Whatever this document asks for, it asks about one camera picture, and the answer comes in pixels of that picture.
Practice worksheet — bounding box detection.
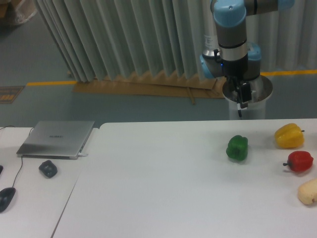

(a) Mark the black computer mouse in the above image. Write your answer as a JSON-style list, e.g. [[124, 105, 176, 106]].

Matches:
[[0, 187, 16, 213]]

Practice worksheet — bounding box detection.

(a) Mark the white usb plug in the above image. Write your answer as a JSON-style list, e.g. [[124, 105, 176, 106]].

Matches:
[[78, 153, 88, 157]]

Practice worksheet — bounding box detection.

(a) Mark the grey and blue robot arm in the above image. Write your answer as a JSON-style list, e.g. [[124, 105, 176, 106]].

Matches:
[[200, 0, 295, 111]]

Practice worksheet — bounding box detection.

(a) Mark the black earbuds case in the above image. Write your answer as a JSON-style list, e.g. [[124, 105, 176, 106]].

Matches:
[[39, 160, 58, 179]]

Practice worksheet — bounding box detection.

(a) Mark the silver laptop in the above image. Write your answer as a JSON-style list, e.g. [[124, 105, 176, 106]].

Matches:
[[16, 120, 95, 159]]

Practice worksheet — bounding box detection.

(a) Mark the yellow bell pepper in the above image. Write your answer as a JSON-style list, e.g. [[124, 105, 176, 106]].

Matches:
[[274, 123, 305, 149]]

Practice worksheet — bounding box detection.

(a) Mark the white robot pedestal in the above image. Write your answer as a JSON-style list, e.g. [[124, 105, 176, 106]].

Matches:
[[222, 75, 273, 120]]

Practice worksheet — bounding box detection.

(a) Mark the green bell pepper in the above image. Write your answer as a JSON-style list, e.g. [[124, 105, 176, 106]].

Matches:
[[226, 135, 248, 161]]

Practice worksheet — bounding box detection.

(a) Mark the clear plastic bag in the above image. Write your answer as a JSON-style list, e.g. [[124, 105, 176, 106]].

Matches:
[[3, 0, 37, 26]]

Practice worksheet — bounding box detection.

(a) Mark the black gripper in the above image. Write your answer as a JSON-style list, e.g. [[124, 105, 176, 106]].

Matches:
[[221, 54, 252, 109]]

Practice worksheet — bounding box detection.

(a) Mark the beige bread loaf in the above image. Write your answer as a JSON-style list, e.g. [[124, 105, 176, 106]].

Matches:
[[298, 178, 317, 205]]

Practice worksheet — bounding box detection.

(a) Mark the red bell pepper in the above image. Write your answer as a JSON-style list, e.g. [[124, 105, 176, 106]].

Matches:
[[283, 151, 314, 173]]

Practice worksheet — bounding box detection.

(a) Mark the grey pleated curtain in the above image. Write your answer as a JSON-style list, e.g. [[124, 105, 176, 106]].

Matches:
[[34, 0, 317, 82]]

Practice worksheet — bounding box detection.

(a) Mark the black mouse cable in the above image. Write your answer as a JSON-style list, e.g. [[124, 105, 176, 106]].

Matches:
[[0, 125, 35, 188]]

